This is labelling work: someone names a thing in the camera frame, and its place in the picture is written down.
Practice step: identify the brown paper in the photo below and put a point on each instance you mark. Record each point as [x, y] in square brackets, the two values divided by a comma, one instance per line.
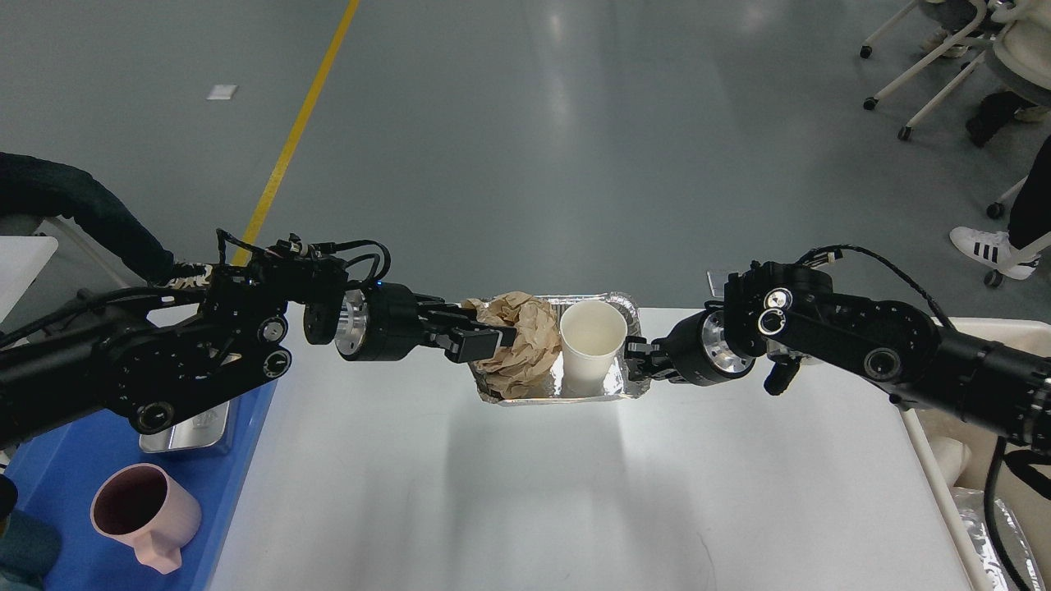
[515, 369]

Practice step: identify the white striped sneaker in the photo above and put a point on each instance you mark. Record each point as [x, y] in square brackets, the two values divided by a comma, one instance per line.
[991, 249]

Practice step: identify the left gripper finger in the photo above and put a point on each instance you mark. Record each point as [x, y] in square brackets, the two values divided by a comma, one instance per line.
[465, 344]
[443, 313]

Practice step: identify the stainless steel rectangular tin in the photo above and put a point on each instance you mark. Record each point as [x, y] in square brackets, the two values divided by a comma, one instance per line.
[208, 434]

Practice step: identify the black white beige sneaker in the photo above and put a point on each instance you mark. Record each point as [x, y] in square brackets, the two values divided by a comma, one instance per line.
[186, 276]

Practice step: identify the pink ribbed mug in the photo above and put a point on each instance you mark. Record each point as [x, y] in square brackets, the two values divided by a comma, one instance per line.
[145, 508]

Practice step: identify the grey chair left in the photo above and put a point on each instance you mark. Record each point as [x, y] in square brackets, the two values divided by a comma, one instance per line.
[19, 224]

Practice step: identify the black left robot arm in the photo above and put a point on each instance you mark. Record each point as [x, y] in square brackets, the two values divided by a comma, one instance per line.
[158, 356]

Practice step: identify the white floor tag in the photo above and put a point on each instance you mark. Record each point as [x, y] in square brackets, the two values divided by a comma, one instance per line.
[222, 92]

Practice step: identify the aluminium foil tray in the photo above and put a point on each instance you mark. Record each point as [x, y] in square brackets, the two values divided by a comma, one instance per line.
[553, 388]

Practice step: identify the white side table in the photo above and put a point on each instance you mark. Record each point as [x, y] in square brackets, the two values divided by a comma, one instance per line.
[22, 259]

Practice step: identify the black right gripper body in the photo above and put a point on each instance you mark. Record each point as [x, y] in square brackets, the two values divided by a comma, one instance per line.
[699, 355]

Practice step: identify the white paper cup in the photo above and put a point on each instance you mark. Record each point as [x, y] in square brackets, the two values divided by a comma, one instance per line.
[593, 333]

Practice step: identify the foil tray in bin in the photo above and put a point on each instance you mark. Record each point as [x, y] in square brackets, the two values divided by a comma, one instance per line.
[970, 505]

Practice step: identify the blue plastic tray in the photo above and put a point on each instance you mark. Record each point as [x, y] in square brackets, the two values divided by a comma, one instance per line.
[58, 474]

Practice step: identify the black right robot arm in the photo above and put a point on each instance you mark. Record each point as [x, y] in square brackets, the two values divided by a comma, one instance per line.
[788, 312]

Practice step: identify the left floor plate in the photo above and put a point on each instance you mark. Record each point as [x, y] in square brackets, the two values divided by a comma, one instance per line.
[722, 283]

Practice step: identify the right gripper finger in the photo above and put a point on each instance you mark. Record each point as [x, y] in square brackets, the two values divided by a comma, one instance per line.
[640, 369]
[638, 348]

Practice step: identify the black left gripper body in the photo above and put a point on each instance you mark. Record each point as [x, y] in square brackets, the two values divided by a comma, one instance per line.
[379, 323]

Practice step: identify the standing person black trouser leg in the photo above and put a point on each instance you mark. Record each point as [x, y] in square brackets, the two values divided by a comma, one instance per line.
[1030, 213]

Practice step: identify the seated person dark jeans leg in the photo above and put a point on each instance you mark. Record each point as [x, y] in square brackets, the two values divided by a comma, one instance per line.
[41, 188]

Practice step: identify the cream plastic bin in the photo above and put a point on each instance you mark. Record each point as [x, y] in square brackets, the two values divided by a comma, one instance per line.
[955, 455]

